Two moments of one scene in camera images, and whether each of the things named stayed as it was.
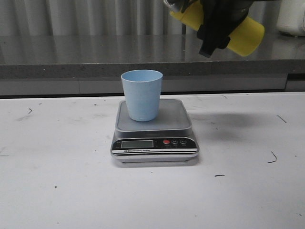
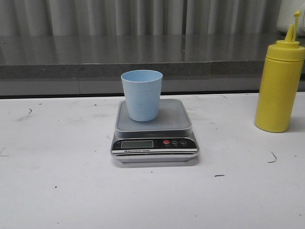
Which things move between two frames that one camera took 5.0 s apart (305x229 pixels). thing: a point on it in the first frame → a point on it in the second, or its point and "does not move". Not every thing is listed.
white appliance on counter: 290,17 does not move
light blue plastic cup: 142,88 does not move
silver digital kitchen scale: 168,138 does not move
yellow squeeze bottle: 246,38 → 279,83
